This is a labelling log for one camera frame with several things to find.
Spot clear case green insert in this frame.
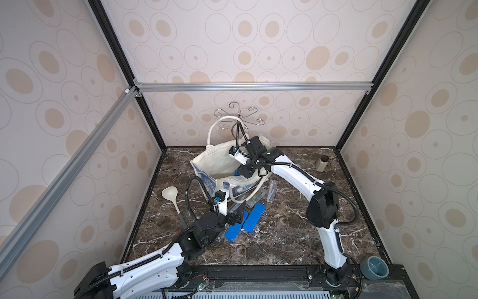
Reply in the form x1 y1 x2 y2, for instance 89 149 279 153
246 188 268 208

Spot teal ceramic cup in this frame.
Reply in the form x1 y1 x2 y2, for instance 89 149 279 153
360 256 389 280

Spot black corner frame post left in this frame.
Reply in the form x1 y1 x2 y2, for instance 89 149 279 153
87 0 168 151

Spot horizontal aluminium rail back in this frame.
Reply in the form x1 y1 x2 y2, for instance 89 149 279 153
138 81 373 92

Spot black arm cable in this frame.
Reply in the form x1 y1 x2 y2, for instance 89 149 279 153
235 121 359 299
74 175 221 299

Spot black corner frame post right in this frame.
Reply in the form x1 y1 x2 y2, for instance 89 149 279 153
336 0 431 152

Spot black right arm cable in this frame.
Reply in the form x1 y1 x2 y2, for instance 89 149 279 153
235 121 359 299

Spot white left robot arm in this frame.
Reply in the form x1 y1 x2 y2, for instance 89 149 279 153
73 212 243 299

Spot diagonal aluminium rail left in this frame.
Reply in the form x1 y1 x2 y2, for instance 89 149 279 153
1 86 139 279

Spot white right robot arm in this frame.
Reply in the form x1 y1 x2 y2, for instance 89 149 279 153
229 137 347 270

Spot starry night canvas bag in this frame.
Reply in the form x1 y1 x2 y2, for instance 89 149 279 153
190 116 270 206

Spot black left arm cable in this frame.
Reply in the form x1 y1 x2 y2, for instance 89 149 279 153
74 175 221 299

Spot silver metal hook stand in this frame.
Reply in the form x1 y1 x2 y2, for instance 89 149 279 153
214 101 265 137

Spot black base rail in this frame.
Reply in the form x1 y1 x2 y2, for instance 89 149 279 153
98 264 419 299

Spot small jar black lid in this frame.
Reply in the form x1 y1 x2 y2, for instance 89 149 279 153
316 155 329 173

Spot black corner frame post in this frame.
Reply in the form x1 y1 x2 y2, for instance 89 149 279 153
336 0 431 152
87 0 168 151

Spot clear case blue compass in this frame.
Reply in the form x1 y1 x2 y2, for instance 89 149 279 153
266 179 278 203

